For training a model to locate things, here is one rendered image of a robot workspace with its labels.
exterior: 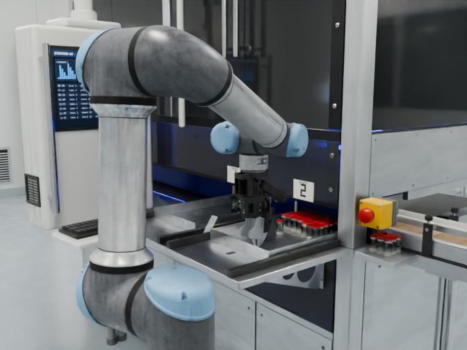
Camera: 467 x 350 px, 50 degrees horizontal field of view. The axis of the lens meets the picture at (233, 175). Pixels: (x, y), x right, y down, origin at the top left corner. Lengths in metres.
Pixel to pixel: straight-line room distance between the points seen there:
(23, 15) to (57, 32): 4.77
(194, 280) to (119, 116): 0.31
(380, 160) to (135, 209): 0.82
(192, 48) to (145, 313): 0.44
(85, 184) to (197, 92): 1.25
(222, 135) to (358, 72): 0.44
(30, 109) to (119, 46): 1.15
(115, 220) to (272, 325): 1.02
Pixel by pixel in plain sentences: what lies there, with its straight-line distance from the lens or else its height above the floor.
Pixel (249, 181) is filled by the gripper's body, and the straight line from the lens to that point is 1.27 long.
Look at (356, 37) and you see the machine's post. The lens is 1.40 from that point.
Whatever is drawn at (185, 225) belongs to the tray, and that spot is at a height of 0.89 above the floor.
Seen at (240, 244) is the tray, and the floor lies 0.90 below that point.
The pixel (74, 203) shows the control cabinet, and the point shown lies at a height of 0.89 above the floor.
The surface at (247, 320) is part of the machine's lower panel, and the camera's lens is 1.91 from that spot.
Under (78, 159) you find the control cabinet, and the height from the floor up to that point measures 1.06.
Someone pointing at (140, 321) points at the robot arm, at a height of 0.95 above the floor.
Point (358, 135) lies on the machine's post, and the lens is 1.40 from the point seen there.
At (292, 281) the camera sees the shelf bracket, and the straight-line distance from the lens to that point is 1.48.
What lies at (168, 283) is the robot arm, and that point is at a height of 1.02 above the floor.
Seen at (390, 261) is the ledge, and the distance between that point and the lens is 1.40.
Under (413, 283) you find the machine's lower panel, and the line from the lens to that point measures 1.79.
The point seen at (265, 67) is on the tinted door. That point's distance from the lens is 1.66.
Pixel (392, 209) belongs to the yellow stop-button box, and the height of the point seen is 1.01.
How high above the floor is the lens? 1.34
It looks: 10 degrees down
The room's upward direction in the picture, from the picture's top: straight up
